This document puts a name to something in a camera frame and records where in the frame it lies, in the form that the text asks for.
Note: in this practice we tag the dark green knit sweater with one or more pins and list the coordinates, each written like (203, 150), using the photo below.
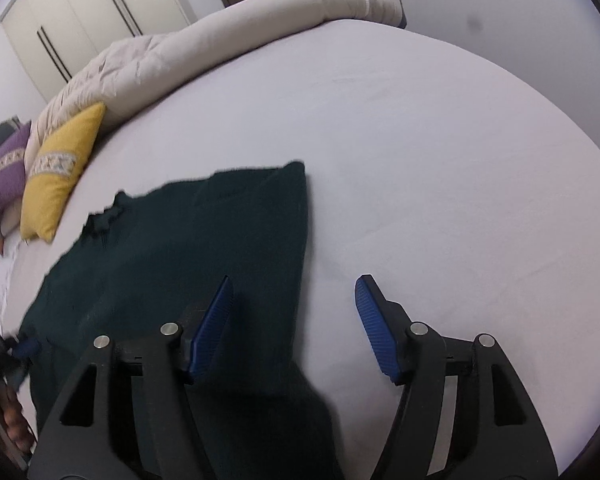
(145, 260)

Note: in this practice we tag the cream wardrobe with black handles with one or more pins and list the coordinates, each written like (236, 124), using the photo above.
(55, 39)

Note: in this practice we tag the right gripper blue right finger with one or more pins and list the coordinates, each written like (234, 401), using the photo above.
(497, 432)

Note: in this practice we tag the person left hand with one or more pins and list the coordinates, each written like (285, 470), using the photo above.
(13, 421)

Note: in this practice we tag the yellow patterned throw pillow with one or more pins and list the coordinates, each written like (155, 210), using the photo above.
(55, 172)

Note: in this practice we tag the purple patterned throw pillow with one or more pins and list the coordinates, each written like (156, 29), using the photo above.
(12, 173)

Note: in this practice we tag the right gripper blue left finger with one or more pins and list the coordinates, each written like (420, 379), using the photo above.
(123, 412)

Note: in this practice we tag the white bed sheet mattress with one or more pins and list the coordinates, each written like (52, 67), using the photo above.
(472, 200)

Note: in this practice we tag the beige quilted duvet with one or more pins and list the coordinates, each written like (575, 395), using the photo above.
(133, 73)

